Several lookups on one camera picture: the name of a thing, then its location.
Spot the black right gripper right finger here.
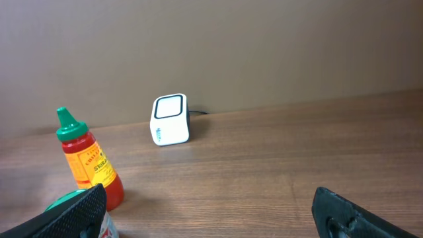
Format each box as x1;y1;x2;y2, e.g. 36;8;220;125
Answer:
311;186;417;238

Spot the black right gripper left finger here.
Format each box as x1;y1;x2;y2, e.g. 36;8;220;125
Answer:
1;184;106;238

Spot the red sriracha bottle green cap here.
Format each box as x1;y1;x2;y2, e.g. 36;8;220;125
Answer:
56;107;124;211

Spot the white barcode scanner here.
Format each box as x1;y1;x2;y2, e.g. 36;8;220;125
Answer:
149;93;190;146

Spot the green lid jar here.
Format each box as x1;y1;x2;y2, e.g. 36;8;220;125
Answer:
44;188;120;238

